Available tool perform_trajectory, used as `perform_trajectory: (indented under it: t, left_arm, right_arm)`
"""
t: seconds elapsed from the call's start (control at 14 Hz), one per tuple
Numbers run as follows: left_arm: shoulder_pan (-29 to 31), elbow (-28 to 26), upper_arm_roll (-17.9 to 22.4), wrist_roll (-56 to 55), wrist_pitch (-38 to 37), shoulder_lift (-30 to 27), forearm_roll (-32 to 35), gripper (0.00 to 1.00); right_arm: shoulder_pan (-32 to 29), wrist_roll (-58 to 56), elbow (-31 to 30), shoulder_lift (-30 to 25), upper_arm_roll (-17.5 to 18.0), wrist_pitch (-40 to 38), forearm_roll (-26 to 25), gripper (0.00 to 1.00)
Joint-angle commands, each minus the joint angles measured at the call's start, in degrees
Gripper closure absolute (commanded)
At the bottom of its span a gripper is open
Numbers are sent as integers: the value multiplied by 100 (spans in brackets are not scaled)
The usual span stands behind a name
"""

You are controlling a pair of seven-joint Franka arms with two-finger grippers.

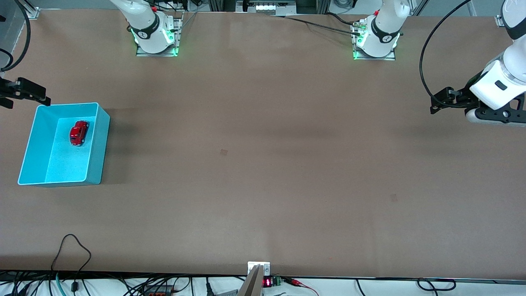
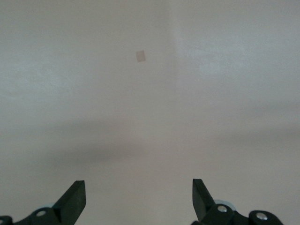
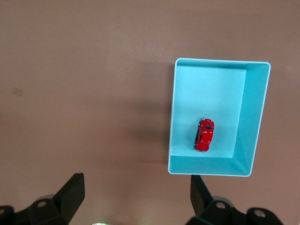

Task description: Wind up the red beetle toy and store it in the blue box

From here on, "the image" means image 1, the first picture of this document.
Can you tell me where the black coiled cable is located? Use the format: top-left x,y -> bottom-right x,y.
416,278 -> 457,291

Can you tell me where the aluminium frame rack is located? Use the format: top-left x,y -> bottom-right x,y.
207,0 -> 332,15

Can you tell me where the teal cable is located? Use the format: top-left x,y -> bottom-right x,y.
54,272 -> 67,296

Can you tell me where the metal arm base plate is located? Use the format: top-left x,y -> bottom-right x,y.
135,11 -> 184,58
352,18 -> 397,62

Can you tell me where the red beetle toy car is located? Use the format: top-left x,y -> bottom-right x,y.
69,120 -> 90,147

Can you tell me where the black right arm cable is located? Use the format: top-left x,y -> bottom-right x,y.
0,0 -> 32,73

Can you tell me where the black looped cable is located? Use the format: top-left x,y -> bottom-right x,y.
51,234 -> 92,296

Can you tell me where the black base cable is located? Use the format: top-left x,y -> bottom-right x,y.
283,12 -> 365,35

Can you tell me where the blue plastic box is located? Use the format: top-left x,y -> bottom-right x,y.
17,102 -> 111,188

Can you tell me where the red clip lead cable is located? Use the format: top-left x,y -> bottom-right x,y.
286,277 -> 321,296

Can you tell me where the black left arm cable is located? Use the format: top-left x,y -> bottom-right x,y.
419,0 -> 474,109

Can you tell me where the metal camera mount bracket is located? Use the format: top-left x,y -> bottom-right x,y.
237,261 -> 271,296

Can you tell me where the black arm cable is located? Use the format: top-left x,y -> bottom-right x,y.
0,0 -> 32,73
419,0 -> 474,109

